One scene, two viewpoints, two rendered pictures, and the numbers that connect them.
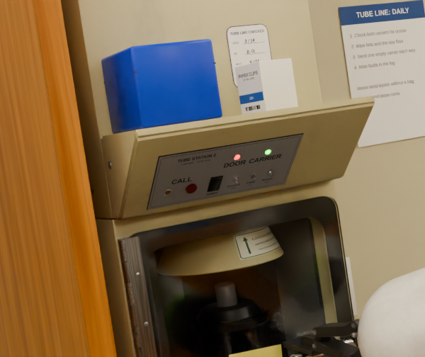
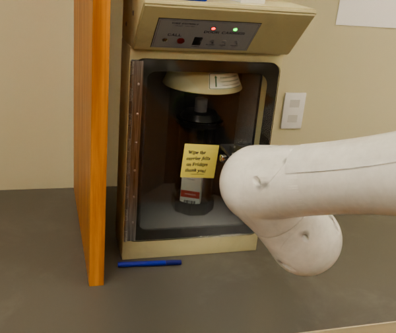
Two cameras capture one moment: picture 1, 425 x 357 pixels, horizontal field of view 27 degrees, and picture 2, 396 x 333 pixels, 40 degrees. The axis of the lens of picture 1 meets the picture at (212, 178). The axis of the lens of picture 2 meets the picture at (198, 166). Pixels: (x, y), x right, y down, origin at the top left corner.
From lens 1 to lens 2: 0.21 m
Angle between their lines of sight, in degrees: 20
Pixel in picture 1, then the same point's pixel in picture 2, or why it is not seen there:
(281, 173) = (244, 43)
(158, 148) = (158, 12)
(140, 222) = (148, 51)
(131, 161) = (140, 16)
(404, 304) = (245, 165)
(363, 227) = (322, 76)
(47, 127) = not seen: outside the picture
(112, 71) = not seen: outside the picture
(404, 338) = (237, 185)
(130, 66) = not seen: outside the picture
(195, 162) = (184, 26)
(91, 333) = (94, 114)
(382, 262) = (327, 101)
